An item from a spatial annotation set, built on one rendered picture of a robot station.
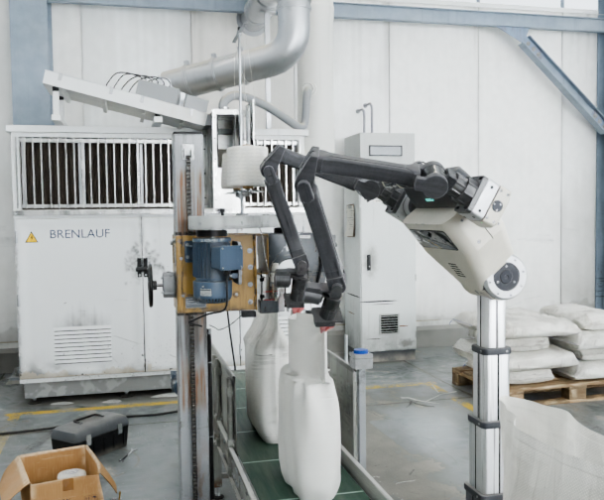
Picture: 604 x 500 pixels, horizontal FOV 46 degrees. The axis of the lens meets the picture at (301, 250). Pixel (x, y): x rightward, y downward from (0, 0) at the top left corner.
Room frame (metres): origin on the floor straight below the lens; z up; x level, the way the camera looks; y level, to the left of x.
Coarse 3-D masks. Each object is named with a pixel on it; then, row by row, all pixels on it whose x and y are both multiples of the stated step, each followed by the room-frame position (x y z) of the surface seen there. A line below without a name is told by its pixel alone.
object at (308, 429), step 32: (288, 320) 2.65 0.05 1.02; (320, 352) 2.50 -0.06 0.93; (288, 384) 2.63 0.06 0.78; (320, 384) 2.52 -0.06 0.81; (288, 416) 2.61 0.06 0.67; (320, 416) 2.48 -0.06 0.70; (288, 448) 2.60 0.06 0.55; (320, 448) 2.48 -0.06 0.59; (288, 480) 2.68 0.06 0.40; (320, 480) 2.48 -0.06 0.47
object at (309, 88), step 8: (304, 88) 6.04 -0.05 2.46; (312, 88) 6.05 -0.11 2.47; (224, 96) 5.33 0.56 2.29; (232, 96) 5.34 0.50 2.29; (248, 96) 5.43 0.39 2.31; (256, 96) 5.49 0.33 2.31; (304, 96) 6.01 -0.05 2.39; (224, 104) 5.31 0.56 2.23; (256, 104) 5.49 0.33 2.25; (264, 104) 5.52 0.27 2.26; (272, 104) 5.58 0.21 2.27; (304, 104) 6.00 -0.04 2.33; (272, 112) 5.60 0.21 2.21; (280, 112) 5.63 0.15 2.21; (304, 112) 5.99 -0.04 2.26; (288, 120) 5.70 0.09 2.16; (296, 120) 5.81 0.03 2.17; (304, 120) 5.98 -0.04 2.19; (296, 128) 5.82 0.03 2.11; (304, 128) 5.94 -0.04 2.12
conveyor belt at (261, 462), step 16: (240, 384) 4.30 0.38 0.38; (240, 400) 3.93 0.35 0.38; (240, 416) 3.62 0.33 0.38; (240, 432) 3.35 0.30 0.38; (256, 432) 3.35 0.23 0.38; (240, 448) 3.11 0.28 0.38; (256, 448) 3.11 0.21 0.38; (272, 448) 3.10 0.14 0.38; (256, 464) 2.91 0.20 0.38; (272, 464) 2.90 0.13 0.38; (256, 480) 2.73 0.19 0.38; (272, 480) 2.73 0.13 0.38; (352, 480) 2.72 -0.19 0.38; (272, 496) 2.57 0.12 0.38; (288, 496) 2.57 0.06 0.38; (336, 496) 2.56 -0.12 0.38; (352, 496) 2.56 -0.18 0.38
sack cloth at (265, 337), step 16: (256, 320) 3.47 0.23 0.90; (272, 320) 3.21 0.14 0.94; (256, 336) 3.30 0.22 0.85; (272, 336) 3.17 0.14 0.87; (256, 352) 3.21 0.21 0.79; (272, 352) 3.19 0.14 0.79; (288, 352) 3.22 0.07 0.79; (256, 368) 3.21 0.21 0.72; (272, 368) 3.20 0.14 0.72; (256, 384) 3.21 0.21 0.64; (272, 384) 3.20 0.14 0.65; (256, 400) 3.21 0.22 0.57; (272, 400) 3.20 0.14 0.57; (256, 416) 3.22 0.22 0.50; (272, 416) 3.19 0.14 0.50; (272, 432) 3.19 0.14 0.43
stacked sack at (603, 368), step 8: (584, 360) 5.38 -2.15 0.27; (592, 360) 5.36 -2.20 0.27; (600, 360) 5.36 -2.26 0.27; (552, 368) 5.48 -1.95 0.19; (560, 368) 5.39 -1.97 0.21; (568, 368) 5.30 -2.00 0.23; (576, 368) 5.24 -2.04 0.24; (584, 368) 5.21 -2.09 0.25; (592, 368) 5.22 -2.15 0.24; (600, 368) 5.23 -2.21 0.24; (568, 376) 5.28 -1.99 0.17; (576, 376) 5.20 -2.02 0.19; (584, 376) 5.20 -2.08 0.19; (592, 376) 5.21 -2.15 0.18; (600, 376) 5.23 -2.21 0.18
